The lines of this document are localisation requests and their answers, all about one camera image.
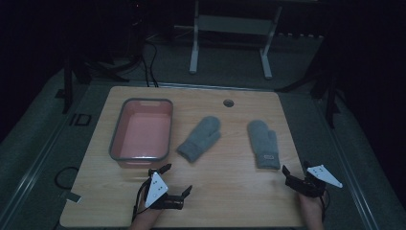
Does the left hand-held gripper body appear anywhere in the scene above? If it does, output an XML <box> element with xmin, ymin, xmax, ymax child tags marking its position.
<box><xmin>140</xmin><ymin>172</ymin><xmax>186</xmax><ymax>211</ymax></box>

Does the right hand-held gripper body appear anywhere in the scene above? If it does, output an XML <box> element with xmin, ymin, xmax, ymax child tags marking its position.
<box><xmin>284</xmin><ymin>164</ymin><xmax>344</xmax><ymax>198</ymax></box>

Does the person's right hand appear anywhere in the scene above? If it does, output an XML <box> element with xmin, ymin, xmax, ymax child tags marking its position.
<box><xmin>298</xmin><ymin>191</ymin><xmax>327</xmax><ymax>230</ymax></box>

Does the person's left hand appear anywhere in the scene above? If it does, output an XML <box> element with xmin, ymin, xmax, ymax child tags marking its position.
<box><xmin>128</xmin><ymin>196</ymin><xmax>166</xmax><ymax>230</ymax></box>

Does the grey mitten with label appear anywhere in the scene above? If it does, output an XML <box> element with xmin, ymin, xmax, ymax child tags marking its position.
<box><xmin>246</xmin><ymin>119</ymin><xmax>282</xmax><ymax>171</ymax></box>

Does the pink basin with grey rim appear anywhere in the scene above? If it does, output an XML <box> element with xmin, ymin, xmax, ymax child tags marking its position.
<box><xmin>108</xmin><ymin>98</ymin><xmax>174</xmax><ymax>170</ymax></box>

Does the plain grey mitten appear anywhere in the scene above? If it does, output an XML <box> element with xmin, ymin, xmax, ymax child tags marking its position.
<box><xmin>176</xmin><ymin>115</ymin><xmax>222</xmax><ymax>164</ymax></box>

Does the black tripod stand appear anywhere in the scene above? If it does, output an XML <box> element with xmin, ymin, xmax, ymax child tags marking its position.
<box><xmin>277</xmin><ymin>61</ymin><xmax>342</xmax><ymax>129</ymax></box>
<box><xmin>55</xmin><ymin>56</ymin><xmax>131</xmax><ymax>115</ymax></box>

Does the grey tape piece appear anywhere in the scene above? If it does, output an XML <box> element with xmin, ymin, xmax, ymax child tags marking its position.
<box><xmin>64</xmin><ymin>191</ymin><xmax>82</xmax><ymax>204</ymax></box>

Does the power strip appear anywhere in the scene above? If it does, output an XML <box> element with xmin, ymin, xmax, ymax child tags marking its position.
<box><xmin>276</xmin><ymin>32</ymin><xmax>326</xmax><ymax>40</ymax></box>

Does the white metal stand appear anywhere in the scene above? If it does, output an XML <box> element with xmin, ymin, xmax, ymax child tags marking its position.
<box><xmin>189</xmin><ymin>0</ymin><xmax>283</xmax><ymax>81</ymax></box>

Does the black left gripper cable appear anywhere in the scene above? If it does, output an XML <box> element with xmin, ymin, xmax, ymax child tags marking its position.
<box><xmin>131</xmin><ymin>176</ymin><xmax>153</xmax><ymax>223</ymax></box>

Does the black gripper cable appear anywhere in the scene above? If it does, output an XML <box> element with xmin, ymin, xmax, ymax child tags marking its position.
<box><xmin>131</xmin><ymin>176</ymin><xmax>153</xmax><ymax>223</ymax></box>
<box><xmin>319</xmin><ymin>188</ymin><xmax>330</xmax><ymax>222</ymax></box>

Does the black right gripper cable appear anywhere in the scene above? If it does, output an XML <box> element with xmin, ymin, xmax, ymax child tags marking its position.
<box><xmin>319</xmin><ymin>188</ymin><xmax>330</xmax><ymax>222</ymax></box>

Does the black floor cable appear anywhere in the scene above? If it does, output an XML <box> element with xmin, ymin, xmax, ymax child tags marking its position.
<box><xmin>145</xmin><ymin>38</ymin><xmax>160</xmax><ymax>88</ymax></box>
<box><xmin>141</xmin><ymin>54</ymin><xmax>151</xmax><ymax>88</ymax></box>

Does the looped black cable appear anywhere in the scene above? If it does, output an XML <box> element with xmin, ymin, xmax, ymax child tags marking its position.
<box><xmin>54</xmin><ymin>166</ymin><xmax>80</xmax><ymax>191</ymax></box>

